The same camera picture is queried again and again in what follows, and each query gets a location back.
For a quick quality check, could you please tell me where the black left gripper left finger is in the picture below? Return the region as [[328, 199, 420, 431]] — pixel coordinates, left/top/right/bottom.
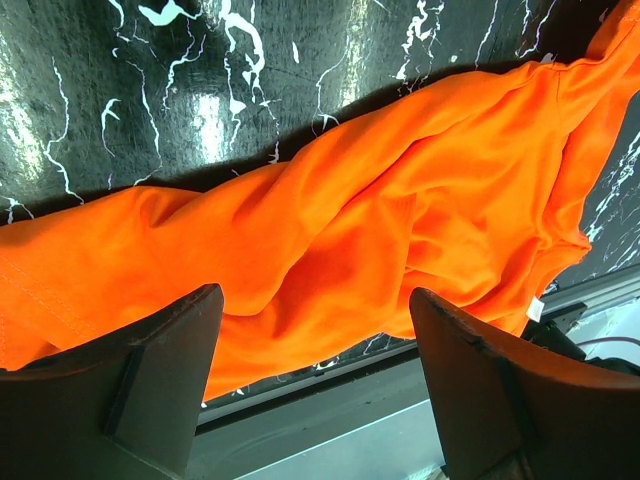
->
[[1, 284, 223, 479]]

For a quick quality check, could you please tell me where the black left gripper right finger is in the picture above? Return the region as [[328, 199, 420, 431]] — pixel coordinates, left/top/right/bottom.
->
[[410, 288, 639, 479]]

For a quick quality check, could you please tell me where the orange t shirt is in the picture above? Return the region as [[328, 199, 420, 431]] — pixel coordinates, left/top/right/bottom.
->
[[1, 1, 639, 400]]

